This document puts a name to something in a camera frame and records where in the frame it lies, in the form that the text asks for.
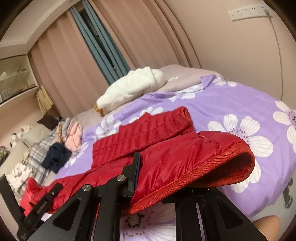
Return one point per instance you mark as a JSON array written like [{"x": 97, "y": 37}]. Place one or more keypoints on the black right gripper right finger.
[{"x": 207, "y": 214}]

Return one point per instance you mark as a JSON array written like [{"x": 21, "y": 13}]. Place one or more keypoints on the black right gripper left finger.
[{"x": 93, "y": 213}]

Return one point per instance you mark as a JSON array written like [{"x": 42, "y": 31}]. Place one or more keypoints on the red down jacket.
[{"x": 173, "y": 155}]

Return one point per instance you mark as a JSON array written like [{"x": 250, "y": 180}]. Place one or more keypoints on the floral white pillow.
[{"x": 18, "y": 177}]

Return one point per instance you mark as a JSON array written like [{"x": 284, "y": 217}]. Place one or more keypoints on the plaid grey pillow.
[{"x": 36, "y": 156}]

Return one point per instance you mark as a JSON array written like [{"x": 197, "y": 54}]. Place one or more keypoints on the navy fleece garment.
[{"x": 56, "y": 157}]

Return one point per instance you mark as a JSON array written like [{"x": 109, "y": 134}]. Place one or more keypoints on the pink folded garment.
[{"x": 73, "y": 137}]

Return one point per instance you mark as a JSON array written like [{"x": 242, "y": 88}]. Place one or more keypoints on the beige headboard pillow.
[{"x": 35, "y": 135}]

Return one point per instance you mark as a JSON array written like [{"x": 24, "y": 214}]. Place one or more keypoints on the beige folded garment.
[{"x": 59, "y": 135}]

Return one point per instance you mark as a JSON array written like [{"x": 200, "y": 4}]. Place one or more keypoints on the grey folded garment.
[{"x": 65, "y": 126}]

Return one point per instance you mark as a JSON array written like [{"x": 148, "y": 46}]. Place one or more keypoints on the dark brown cushion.
[{"x": 48, "y": 121}]

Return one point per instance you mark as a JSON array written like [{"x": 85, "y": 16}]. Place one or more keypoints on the purple floral bed cover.
[{"x": 265, "y": 123}]

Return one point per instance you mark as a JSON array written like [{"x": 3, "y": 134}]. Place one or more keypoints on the grey bed sheet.
[{"x": 177, "y": 78}]

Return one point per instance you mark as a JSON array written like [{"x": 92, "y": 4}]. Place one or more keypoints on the white plush goose toy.
[{"x": 135, "y": 84}]

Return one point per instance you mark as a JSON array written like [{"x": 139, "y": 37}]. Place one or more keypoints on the white shelf unit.
[{"x": 17, "y": 77}]

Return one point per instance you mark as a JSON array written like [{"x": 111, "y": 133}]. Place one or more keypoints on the pink beige curtain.
[{"x": 83, "y": 52}]

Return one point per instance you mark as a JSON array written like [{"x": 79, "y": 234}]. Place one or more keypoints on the teal curtain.
[{"x": 100, "y": 43}]

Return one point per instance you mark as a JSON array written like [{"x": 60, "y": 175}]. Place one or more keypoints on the white wall power strip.
[{"x": 249, "y": 12}]

